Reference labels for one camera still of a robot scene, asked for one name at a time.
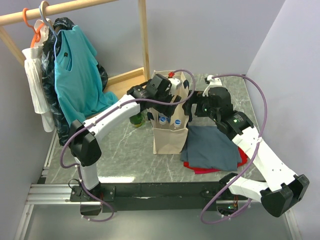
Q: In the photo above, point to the green Perrier glass bottle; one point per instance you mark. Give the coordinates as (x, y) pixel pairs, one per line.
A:
(137, 120)

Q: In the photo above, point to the cream canvas tote bag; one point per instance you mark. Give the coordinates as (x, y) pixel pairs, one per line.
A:
(169, 141)

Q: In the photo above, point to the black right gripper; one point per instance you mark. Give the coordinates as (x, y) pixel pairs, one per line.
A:
(187, 105)

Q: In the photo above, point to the light blue clothes hanger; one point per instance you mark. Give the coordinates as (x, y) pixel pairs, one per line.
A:
(41, 8)

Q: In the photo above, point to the aluminium frame rail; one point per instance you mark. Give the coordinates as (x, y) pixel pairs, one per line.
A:
(51, 213)

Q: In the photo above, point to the turquoise hanging shirt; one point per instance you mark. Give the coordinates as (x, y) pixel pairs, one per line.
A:
(77, 80)

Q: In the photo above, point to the white hanging garment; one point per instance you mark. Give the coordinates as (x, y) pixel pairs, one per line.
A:
(32, 67)

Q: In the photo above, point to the wooden clothes rack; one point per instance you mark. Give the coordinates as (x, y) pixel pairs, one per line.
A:
(66, 81)

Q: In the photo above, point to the pocari sweat bottle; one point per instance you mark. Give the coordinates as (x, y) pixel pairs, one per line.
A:
(176, 124)
(163, 122)

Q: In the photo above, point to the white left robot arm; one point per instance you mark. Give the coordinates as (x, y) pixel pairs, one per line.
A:
(86, 137)

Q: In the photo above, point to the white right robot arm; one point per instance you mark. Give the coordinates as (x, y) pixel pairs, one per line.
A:
(282, 188)

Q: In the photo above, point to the orange clothes hanger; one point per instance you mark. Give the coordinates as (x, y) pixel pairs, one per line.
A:
(36, 32)

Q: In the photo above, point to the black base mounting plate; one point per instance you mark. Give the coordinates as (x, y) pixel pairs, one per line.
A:
(159, 196)

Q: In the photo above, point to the dark floral hanging garment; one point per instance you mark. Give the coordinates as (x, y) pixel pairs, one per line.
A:
(48, 77)

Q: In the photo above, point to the grey folded cloth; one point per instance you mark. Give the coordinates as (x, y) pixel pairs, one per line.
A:
(208, 148)

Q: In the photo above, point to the Pocari Sweat bottle lower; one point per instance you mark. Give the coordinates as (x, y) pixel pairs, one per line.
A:
(163, 122)

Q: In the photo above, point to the red folded cloth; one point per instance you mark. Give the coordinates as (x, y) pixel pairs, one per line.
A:
(199, 171)

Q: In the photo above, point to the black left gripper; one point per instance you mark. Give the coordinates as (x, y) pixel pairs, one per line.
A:
(167, 110)

